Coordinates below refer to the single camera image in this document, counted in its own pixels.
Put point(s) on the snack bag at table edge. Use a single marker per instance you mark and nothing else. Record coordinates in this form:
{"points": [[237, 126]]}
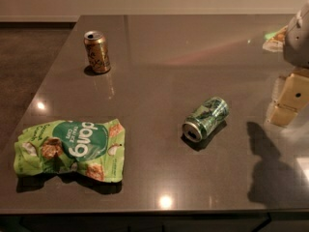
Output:
{"points": [[275, 41]]}

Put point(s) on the green rice chip bag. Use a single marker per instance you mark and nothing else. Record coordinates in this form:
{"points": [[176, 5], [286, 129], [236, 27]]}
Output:
{"points": [[96, 151]]}

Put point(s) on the green soda can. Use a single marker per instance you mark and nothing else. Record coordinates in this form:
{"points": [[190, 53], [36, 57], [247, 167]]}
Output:
{"points": [[198, 125]]}

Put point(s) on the orange soda can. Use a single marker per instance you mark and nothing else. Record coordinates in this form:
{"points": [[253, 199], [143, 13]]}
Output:
{"points": [[97, 51]]}

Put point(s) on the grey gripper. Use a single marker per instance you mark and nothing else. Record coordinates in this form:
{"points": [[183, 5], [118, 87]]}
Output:
{"points": [[297, 43]]}

